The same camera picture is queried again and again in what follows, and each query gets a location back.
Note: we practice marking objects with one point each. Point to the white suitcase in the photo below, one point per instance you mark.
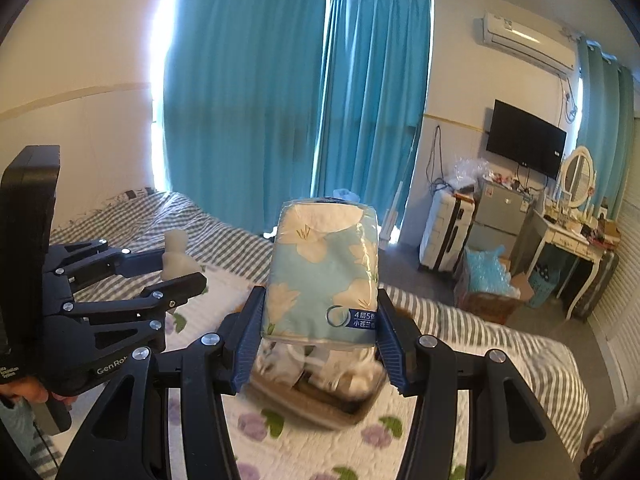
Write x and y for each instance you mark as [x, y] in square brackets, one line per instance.
[442, 230]

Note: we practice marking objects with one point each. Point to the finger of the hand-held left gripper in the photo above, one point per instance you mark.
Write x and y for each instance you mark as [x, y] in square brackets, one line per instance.
[180, 287]
[140, 262]

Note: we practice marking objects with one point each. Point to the cardboard box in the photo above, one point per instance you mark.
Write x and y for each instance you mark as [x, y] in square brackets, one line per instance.
[310, 412]

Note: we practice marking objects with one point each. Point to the white air conditioner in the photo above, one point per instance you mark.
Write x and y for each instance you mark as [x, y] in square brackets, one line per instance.
[525, 40]

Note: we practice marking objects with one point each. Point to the white pole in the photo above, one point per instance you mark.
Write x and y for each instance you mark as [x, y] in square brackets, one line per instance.
[400, 190]

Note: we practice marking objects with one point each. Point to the teal curtain beside wardrobe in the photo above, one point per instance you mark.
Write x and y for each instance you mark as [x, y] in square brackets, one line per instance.
[605, 120]

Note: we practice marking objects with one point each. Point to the brown flat carton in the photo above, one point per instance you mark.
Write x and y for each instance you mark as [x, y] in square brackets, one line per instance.
[492, 305]

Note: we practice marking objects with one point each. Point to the dark suitcase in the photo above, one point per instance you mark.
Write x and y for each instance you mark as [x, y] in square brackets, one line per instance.
[597, 285]

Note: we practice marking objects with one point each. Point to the white dressing table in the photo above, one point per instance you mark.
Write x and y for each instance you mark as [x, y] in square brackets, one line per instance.
[565, 240]

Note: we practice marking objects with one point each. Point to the white oval vanity mirror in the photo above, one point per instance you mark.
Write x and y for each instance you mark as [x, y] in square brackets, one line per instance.
[577, 175]

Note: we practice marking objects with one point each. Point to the black wall television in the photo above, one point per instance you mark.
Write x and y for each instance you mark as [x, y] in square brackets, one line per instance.
[525, 137]

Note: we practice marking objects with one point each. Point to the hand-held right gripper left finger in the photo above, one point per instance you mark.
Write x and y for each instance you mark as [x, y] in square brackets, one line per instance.
[247, 345]

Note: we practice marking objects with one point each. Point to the clear plastic bag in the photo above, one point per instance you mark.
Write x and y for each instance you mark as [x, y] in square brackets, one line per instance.
[470, 172]

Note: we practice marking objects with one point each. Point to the dark patterned cloth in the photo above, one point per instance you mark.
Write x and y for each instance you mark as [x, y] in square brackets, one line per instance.
[615, 450]

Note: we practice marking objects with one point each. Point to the pale plastic bag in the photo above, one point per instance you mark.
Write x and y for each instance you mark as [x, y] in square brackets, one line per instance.
[346, 195]

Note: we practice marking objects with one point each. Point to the white louvred wardrobe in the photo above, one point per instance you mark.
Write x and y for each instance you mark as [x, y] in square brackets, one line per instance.
[625, 260]

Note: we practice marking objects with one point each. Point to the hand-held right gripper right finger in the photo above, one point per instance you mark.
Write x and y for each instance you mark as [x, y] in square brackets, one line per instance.
[392, 345]

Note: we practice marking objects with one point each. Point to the person's left hand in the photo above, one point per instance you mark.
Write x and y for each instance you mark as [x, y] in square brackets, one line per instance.
[25, 391]

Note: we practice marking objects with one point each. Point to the blue storage basket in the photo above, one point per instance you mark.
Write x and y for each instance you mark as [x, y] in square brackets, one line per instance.
[541, 285]

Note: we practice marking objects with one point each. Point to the narrow teal curtain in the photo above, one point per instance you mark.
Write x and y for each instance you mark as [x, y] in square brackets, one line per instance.
[375, 110]

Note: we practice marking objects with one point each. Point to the patterned pillow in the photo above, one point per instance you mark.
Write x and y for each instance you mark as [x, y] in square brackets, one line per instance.
[139, 193]

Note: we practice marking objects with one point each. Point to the blue floral tissue pack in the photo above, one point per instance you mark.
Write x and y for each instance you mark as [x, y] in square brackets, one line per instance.
[320, 280]

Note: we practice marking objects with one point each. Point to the wide teal curtain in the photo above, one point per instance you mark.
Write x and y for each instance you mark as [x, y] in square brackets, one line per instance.
[240, 85]

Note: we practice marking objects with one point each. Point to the grey checked bed sheet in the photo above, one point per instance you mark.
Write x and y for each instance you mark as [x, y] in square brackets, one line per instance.
[500, 345]

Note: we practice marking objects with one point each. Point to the blue plastic bag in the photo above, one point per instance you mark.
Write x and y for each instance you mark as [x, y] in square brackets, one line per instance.
[485, 270]

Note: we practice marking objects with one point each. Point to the grey mini fridge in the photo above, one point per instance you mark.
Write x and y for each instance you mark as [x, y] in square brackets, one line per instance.
[500, 210]

